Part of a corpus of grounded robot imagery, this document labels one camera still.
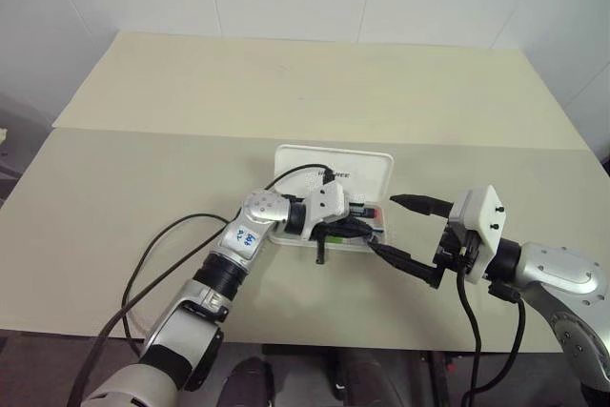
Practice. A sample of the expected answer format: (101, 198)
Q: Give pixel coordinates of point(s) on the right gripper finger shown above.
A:
(414, 268)
(424, 204)

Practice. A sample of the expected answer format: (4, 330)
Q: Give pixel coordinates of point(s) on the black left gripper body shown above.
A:
(333, 227)

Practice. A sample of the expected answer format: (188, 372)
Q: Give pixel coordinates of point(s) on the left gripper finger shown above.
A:
(321, 250)
(368, 234)

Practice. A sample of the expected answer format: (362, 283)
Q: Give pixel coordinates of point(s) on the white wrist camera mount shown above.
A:
(326, 202)
(486, 221)

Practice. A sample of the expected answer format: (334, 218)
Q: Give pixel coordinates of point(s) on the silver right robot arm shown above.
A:
(562, 269)

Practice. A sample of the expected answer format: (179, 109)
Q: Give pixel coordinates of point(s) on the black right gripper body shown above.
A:
(453, 250)

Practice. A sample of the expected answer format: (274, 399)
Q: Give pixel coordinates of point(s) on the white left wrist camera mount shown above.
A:
(326, 202)

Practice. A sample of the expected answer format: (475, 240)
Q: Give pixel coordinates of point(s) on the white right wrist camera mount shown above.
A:
(486, 221)

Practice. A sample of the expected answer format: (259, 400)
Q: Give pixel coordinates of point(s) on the black marker with red cap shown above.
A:
(376, 212)

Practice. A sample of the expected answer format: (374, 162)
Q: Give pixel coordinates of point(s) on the black table frame bar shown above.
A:
(295, 351)

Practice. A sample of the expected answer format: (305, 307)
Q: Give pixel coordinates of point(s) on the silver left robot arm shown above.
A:
(190, 321)

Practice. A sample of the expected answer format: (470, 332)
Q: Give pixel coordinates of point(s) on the white Unitree pencil case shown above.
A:
(362, 173)

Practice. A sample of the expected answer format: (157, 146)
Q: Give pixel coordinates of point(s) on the dark rounded shape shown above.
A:
(367, 378)
(250, 383)

